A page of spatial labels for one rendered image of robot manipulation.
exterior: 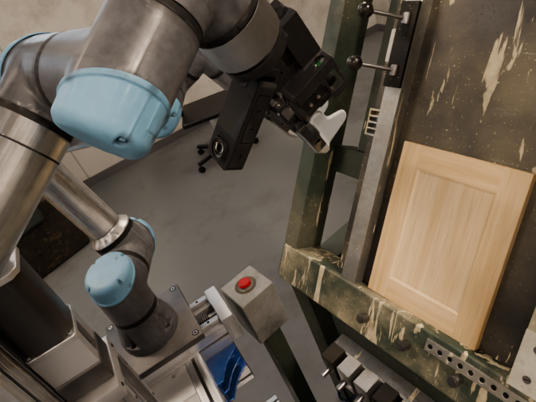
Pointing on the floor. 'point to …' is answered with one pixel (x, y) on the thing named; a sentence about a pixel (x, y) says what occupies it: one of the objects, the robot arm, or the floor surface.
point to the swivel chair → (200, 108)
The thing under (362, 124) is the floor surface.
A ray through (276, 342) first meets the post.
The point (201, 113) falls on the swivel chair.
